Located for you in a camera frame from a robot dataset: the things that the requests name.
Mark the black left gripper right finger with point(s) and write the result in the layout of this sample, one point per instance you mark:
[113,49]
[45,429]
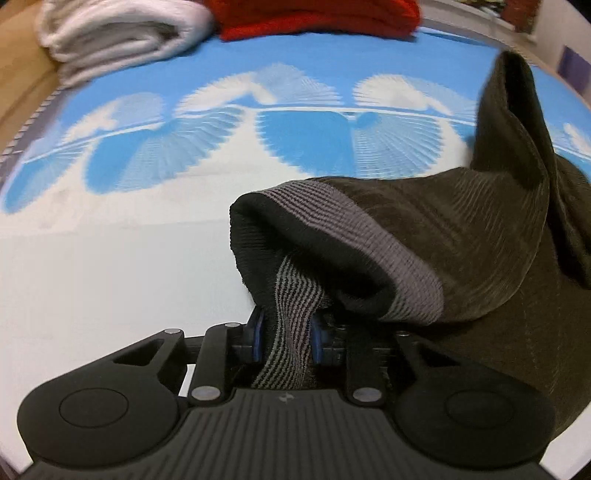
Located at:
[345,359]

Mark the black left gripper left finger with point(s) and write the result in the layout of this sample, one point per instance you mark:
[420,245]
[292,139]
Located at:
[227,357]

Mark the dark brown corduroy pants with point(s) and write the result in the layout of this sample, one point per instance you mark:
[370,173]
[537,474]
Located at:
[490,261]

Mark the blue white patterned bed sheet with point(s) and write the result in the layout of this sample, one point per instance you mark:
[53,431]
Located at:
[115,249]

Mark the red folded garment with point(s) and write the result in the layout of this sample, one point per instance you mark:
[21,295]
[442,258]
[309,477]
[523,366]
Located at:
[244,19]

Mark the white folded towel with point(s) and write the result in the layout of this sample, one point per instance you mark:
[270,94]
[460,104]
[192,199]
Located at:
[92,38]

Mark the purple box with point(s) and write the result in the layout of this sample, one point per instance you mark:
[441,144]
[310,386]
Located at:
[574,69]

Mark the wooden bed frame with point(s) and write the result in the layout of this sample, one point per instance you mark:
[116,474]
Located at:
[28,75]

